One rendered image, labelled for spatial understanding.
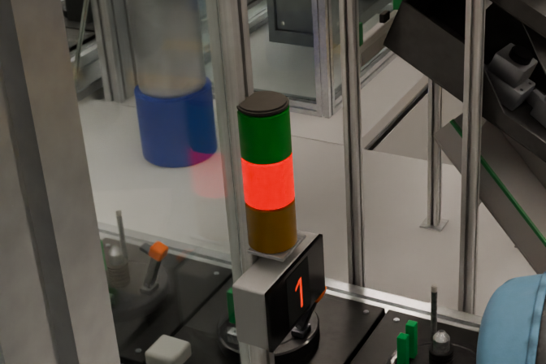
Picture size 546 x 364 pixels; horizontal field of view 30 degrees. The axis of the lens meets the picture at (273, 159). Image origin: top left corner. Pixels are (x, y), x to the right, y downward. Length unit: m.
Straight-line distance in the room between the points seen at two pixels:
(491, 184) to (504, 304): 0.74
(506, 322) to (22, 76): 0.50
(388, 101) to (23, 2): 2.14
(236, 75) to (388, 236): 0.89
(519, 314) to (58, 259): 0.48
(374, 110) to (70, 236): 2.08
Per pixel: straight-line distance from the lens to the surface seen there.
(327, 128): 2.18
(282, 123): 0.95
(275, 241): 1.01
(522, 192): 1.47
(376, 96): 2.33
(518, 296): 0.66
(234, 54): 0.94
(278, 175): 0.97
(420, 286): 1.67
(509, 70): 1.36
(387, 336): 1.38
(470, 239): 1.41
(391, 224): 1.83
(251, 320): 1.02
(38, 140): 0.18
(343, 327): 1.40
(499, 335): 0.65
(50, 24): 0.18
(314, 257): 1.07
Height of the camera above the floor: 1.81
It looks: 27 degrees down
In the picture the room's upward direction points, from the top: 4 degrees counter-clockwise
